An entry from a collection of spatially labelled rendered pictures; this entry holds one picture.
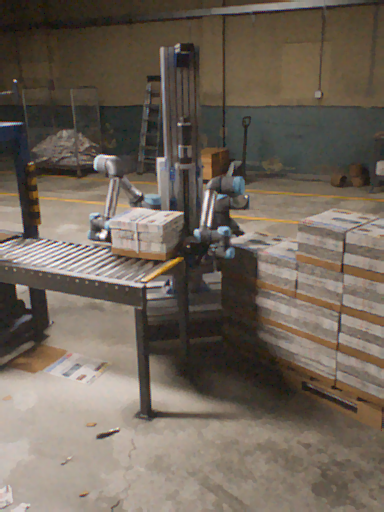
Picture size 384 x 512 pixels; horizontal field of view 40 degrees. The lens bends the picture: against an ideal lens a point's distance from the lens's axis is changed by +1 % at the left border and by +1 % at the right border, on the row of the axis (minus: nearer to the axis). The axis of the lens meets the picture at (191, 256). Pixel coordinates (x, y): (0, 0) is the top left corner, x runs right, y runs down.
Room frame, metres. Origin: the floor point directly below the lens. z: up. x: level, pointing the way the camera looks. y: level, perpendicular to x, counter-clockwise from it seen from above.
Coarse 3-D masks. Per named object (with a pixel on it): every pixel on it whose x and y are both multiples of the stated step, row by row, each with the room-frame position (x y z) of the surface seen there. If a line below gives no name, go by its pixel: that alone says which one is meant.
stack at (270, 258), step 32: (256, 256) 3.05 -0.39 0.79; (288, 256) 2.92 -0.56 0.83; (224, 288) 3.21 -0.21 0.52; (256, 288) 3.04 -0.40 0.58; (288, 288) 2.86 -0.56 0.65; (320, 288) 2.71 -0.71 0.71; (352, 288) 2.57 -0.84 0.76; (224, 320) 3.22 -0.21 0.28; (256, 320) 3.04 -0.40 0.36; (288, 320) 2.85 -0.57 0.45; (320, 320) 2.69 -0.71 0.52; (352, 320) 2.56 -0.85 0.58; (224, 352) 3.21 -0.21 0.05; (288, 352) 2.84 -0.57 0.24; (320, 352) 2.69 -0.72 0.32; (288, 384) 2.84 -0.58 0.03; (320, 384) 2.68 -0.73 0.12; (352, 384) 2.54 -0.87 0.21; (352, 416) 2.52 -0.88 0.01
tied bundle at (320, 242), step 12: (300, 228) 2.82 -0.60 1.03; (312, 228) 2.76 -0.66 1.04; (324, 228) 2.71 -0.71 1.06; (300, 240) 2.82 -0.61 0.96; (312, 240) 2.76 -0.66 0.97; (324, 240) 2.71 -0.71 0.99; (336, 240) 2.65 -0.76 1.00; (300, 252) 2.81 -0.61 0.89; (312, 252) 2.75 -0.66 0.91; (324, 252) 2.70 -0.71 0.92; (336, 252) 2.65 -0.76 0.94
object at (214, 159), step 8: (208, 152) 9.51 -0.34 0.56; (216, 152) 9.50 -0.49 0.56; (224, 152) 9.73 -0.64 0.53; (208, 160) 9.28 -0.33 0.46; (216, 160) 9.46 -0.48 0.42; (224, 160) 9.74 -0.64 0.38; (208, 168) 9.27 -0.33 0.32; (216, 168) 9.43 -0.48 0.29; (224, 168) 9.71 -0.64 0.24; (208, 176) 9.27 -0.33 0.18; (216, 176) 9.37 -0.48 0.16
